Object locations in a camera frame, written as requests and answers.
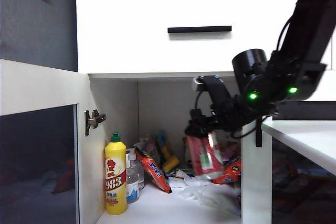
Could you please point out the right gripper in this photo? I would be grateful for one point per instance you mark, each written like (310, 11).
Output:
(225, 113)

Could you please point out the red beverage can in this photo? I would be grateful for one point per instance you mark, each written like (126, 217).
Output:
(206, 155)

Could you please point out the white glass cabinet door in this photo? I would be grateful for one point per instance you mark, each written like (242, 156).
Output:
(256, 182)
(39, 85)

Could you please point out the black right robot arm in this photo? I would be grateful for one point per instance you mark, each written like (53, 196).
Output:
(307, 24)

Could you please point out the white cabinet body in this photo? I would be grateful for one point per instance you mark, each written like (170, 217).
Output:
(168, 103)

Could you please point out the metal door hinge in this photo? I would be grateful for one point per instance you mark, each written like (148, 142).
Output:
(93, 121)

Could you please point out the pink snack packet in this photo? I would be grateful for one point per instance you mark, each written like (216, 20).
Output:
(232, 153)

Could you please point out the orange red snack bag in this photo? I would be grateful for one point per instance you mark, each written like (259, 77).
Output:
(231, 174)

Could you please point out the pink white wrapper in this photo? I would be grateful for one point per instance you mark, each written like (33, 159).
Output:
(148, 148)

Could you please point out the white plastic bag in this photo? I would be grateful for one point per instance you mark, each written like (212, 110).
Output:
(204, 195)

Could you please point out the orange snack packet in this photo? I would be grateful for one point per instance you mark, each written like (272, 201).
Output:
(155, 174)

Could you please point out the clear pump bottle blue label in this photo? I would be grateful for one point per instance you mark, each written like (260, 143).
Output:
(132, 182)

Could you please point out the white table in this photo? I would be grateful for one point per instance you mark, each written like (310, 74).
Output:
(302, 137)

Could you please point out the yellow detergent bottle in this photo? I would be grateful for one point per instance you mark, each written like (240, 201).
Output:
(115, 182)

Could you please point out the wide white drawer front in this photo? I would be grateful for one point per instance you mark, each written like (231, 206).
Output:
(131, 51)

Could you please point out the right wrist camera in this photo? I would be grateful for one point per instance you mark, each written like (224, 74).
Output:
(212, 85)

